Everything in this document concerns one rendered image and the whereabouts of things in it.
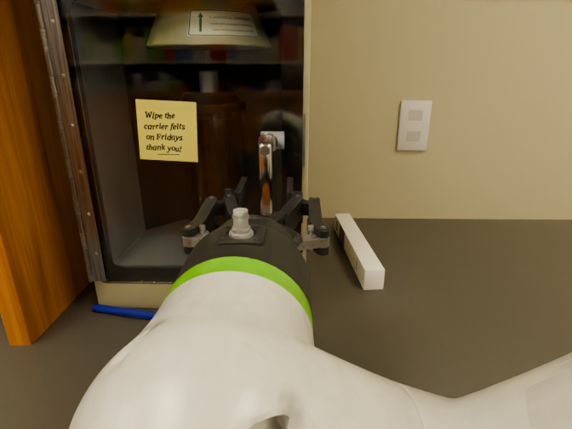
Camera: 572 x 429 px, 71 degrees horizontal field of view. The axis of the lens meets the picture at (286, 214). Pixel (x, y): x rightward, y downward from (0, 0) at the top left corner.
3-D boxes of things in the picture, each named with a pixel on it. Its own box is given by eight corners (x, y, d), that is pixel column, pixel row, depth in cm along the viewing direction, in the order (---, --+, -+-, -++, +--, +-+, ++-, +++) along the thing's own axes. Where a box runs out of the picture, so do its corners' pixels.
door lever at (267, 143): (278, 203, 54) (259, 203, 54) (277, 132, 51) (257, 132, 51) (276, 217, 49) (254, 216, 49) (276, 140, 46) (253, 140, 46)
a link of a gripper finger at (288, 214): (258, 223, 35) (273, 225, 35) (294, 188, 45) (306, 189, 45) (259, 263, 36) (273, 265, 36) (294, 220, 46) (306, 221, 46)
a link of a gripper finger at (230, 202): (252, 263, 36) (237, 265, 36) (234, 220, 46) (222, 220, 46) (251, 223, 35) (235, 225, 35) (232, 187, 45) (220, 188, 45)
